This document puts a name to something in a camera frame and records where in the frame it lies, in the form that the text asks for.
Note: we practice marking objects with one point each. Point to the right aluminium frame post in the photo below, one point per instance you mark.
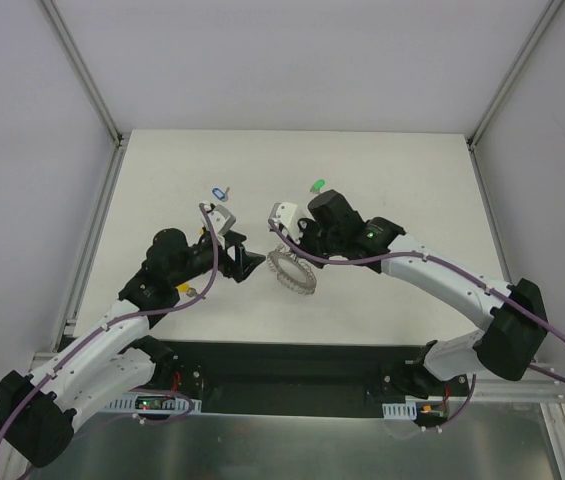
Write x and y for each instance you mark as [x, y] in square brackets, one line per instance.
[539, 30]

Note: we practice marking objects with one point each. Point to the key with blue outlined tag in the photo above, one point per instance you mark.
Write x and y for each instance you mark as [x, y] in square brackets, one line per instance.
[220, 194]

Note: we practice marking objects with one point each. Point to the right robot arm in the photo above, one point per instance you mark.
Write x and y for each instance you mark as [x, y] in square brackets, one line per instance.
[505, 340]

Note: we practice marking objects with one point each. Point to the key with green tag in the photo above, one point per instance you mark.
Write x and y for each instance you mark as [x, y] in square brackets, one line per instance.
[317, 186]

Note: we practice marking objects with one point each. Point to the aluminium frame post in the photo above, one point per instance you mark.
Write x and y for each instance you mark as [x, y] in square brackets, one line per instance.
[539, 30]
[71, 50]

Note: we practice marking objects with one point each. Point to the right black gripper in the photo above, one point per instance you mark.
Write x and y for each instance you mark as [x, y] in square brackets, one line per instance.
[305, 238]

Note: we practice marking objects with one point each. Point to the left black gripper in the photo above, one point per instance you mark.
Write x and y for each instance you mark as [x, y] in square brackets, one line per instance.
[232, 256]

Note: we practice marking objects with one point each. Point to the key with yellow tag lower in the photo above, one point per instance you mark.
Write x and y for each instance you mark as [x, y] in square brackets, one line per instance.
[187, 290]

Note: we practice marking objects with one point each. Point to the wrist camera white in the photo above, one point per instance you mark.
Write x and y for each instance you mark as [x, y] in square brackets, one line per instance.
[286, 217]
[217, 218]

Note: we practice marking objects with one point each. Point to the metal disc keyring holder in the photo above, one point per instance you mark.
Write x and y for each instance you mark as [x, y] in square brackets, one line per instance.
[291, 271]

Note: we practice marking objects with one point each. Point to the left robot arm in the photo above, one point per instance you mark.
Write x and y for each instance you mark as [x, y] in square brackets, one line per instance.
[41, 411]

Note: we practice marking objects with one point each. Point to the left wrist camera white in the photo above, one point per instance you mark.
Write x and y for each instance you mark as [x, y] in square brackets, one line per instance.
[217, 218]

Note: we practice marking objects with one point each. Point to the left aluminium frame post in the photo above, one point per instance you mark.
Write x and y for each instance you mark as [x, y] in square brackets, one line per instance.
[71, 50]

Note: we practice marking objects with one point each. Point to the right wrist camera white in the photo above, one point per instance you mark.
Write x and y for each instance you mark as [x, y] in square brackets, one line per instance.
[286, 217]

